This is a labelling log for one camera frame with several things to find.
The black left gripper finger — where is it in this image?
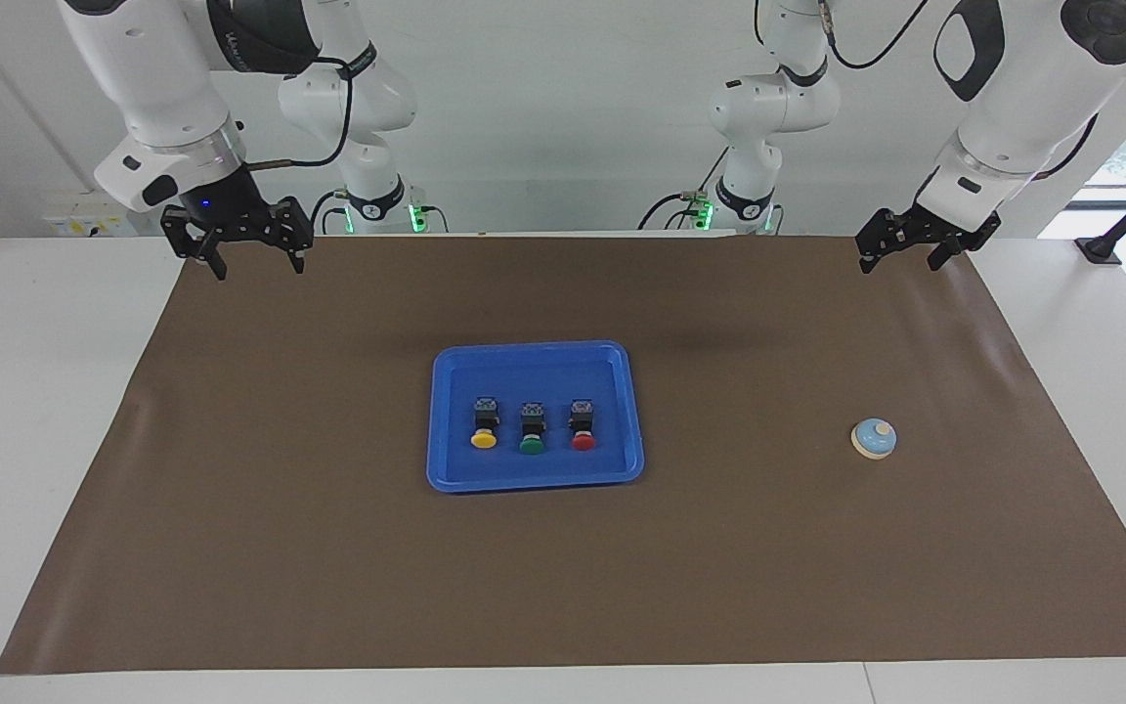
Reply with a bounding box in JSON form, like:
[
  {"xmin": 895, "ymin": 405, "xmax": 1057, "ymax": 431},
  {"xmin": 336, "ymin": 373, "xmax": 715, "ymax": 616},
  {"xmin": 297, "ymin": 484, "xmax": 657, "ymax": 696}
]
[
  {"xmin": 928, "ymin": 214, "xmax": 1003, "ymax": 274},
  {"xmin": 855, "ymin": 206, "xmax": 907, "ymax": 277}
]

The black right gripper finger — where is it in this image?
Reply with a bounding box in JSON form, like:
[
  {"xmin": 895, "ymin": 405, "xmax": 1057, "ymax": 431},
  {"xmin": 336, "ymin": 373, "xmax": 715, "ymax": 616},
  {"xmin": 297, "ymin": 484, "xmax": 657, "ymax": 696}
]
[
  {"xmin": 161, "ymin": 202, "xmax": 230, "ymax": 283},
  {"xmin": 269, "ymin": 198, "xmax": 316, "ymax": 277}
]

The blue plastic tray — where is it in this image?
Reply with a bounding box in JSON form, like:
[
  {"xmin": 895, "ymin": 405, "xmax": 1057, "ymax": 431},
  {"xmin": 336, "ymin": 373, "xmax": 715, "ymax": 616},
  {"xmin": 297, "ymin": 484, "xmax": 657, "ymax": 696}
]
[{"xmin": 426, "ymin": 340, "xmax": 645, "ymax": 494}]

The white wall socket box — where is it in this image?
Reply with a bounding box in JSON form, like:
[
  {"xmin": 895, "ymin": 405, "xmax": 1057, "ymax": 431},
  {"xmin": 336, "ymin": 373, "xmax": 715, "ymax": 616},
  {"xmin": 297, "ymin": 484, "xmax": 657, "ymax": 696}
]
[{"xmin": 43, "ymin": 191, "xmax": 168, "ymax": 239}]

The brown table mat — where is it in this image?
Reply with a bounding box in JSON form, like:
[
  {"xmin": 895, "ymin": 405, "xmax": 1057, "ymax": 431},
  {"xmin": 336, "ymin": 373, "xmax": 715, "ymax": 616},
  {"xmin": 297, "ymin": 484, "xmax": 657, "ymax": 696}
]
[{"xmin": 0, "ymin": 235, "xmax": 1126, "ymax": 676}]

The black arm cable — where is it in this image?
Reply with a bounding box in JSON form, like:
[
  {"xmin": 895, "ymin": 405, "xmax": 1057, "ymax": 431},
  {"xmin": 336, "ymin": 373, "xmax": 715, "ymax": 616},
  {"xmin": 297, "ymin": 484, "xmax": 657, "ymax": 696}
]
[
  {"xmin": 248, "ymin": 57, "xmax": 357, "ymax": 172},
  {"xmin": 817, "ymin": 0, "xmax": 1104, "ymax": 187}
]

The yellow push button switch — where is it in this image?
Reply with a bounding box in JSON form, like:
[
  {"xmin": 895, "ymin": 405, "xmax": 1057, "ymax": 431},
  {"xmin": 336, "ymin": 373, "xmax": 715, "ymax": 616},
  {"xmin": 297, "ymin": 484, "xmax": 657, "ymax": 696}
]
[{"xmin": 470, "ymin": 396, "xmax": 502, "ymax": 450}]

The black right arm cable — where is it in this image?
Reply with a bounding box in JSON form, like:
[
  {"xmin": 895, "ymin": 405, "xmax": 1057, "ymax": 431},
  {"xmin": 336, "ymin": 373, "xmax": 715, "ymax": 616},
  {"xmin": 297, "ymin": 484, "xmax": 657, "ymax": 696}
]
[{"xmin": 248, "ymin": 57, "xmax": 357, "ymax": 172}]

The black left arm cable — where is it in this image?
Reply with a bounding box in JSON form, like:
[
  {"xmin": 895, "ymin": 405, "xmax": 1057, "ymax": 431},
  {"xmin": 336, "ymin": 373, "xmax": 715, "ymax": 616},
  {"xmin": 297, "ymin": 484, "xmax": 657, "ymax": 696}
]
[{"xmin": 817, "ymin": 0, "xmax": 1104, "ymax": 187}]

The black base cable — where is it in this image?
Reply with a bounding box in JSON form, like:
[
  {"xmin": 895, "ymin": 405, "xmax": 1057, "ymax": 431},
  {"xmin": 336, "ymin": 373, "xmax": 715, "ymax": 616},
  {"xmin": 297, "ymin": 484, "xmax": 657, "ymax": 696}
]
[
  {"xmin": 636, "ymin": 147, "xmax": 730, "ymax": 232},
  {"xmin": 306, "ymin": 189, "xmax": 350, "ymax": 237}
]

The light blue desk bell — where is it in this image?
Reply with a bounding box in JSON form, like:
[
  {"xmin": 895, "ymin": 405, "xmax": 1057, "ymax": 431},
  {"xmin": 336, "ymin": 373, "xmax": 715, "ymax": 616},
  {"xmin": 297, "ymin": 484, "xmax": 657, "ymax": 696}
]
[{"xmin": 850, "ymin": 418, "xmax": 898, "ymax": 461}]

